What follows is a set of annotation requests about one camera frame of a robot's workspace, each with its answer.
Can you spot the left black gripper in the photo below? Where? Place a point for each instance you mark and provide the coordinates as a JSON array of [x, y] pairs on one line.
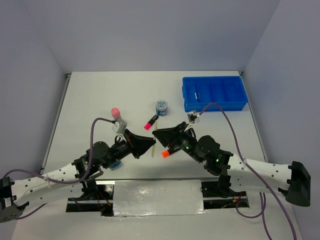
[[137, 143]]

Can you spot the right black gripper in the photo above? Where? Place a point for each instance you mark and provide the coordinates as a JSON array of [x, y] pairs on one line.
[[170, 135]]

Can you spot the orange black highlighter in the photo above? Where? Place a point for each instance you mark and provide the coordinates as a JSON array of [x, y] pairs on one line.
[[168, 152]]

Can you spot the yellow gel pen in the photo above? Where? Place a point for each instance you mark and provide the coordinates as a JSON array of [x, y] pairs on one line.
[[154, 138]]

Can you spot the pink black highlighter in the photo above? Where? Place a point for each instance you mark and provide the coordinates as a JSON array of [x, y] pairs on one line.
[[149, 124]]

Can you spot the blue patterned round jar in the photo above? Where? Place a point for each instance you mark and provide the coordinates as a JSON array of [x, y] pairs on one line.
[[161, 108]]

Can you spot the blue labelled tub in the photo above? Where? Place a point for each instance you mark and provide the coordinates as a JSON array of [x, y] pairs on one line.
[[115, 165]]

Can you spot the pink capped eraser bottle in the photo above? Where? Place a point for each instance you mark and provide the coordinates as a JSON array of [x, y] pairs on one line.
[[115, 112]]

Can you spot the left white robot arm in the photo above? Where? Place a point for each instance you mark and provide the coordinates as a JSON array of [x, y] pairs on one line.
[[75, 180]]

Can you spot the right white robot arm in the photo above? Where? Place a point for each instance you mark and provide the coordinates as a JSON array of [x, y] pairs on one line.
[[292, 181]]

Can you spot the silver foil plate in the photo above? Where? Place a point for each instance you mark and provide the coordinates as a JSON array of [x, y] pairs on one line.
[[157, 198]]

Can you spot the blue divided plastic bin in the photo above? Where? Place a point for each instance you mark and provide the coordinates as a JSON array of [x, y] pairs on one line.
[[226, 91]]

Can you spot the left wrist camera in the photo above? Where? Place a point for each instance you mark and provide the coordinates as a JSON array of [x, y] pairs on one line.
[[119, 127]]

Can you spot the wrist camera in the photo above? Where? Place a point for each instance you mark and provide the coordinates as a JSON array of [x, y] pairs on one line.
[[193, 118], [119, 127]]

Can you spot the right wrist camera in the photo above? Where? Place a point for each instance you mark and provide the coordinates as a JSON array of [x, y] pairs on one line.
[[193, 118]]

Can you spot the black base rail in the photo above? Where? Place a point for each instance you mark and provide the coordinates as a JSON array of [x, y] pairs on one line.
[[103, 202]]

